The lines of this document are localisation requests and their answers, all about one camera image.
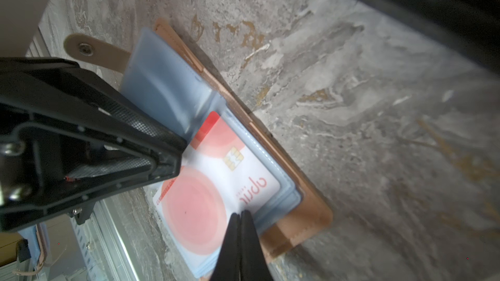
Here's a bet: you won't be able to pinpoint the tan leather card holder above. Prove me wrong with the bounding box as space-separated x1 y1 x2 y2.
64 20 333 265

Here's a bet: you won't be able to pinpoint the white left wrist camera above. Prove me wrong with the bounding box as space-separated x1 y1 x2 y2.
0 0 98 59

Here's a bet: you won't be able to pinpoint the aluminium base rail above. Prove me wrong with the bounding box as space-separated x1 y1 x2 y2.
70 199 141 280

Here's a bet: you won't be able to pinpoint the finger of the black triangular left gripper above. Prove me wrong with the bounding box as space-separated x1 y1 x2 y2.
1 57 187 232

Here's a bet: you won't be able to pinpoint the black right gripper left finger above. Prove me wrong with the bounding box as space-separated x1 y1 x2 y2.
210 213 241 281

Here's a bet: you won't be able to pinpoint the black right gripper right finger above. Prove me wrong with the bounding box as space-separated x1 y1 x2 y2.
240 211 273 281

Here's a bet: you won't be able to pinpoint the white card red circles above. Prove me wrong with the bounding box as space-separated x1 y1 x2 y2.
153 112 281 277

